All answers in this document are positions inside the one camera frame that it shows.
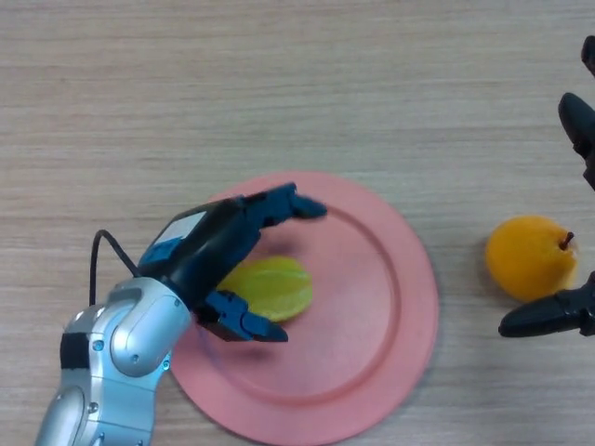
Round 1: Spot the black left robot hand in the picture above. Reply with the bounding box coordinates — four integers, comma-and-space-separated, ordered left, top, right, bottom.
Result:
138, 182, 329, 344

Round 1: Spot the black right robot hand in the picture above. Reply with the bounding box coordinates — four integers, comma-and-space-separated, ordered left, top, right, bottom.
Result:
497, 35, 595, 339

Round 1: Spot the yellow starfruit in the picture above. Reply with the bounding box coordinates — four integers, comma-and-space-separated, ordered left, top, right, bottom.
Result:
216, 256, 313, 324

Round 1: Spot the pink round plate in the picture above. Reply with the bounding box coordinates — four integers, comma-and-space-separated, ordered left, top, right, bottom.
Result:
167, 170, 441, 446

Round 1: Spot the orange pear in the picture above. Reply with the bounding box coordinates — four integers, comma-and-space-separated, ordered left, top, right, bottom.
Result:
484, 215, 581, 301

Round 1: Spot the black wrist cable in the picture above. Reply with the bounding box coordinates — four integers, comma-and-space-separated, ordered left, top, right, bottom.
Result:
87, 230, 140, 308

